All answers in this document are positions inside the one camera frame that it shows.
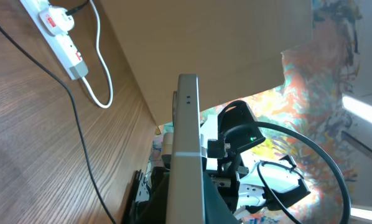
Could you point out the white charger plug adapter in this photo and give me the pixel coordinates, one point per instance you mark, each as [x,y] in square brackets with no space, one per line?
[56,20]

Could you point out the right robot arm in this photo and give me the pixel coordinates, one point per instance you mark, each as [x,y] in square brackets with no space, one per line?
[248,187]

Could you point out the white power strip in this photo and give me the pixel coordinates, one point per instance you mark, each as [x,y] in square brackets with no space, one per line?
[62,44]

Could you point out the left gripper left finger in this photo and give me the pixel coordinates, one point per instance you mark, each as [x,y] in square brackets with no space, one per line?
[155,210]

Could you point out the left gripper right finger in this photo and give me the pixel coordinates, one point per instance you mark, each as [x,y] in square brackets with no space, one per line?
[216,210]

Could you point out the teal screen smartphone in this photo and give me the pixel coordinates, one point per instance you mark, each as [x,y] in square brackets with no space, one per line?
[185,200]

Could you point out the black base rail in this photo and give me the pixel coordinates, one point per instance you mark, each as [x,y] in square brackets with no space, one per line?
[140,193]

